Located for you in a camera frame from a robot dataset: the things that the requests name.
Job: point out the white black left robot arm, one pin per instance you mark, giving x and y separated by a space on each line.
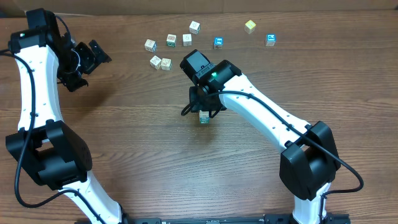
44 147

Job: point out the blue top wooden block right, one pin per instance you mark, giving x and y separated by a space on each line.
270 40

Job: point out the blue top wooden block middle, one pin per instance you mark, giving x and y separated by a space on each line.
218 43

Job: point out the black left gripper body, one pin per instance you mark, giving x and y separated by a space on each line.
94 54

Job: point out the green letter wooden block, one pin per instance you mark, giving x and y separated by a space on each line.
204 121

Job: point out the green B wooden block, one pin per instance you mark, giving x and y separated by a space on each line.
171 40

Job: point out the plain wooden block red side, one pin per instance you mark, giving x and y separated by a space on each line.
187 40

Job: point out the blue sided wooden block left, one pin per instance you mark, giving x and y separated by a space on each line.
150 45

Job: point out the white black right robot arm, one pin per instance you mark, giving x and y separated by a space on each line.
307 152

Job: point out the green sided wooden block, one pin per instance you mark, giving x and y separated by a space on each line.
166 64

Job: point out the wooden block top centre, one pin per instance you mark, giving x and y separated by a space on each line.
194 27

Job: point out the yellow top wooden block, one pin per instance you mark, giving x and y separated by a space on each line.
250 26

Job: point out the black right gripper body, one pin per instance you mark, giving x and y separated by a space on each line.
202 106

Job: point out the X marked wooden block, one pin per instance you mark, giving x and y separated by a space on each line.
155 62

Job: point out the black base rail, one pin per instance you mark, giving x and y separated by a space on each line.
265 219

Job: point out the plain wooden block blue H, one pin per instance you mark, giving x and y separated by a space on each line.
204 115

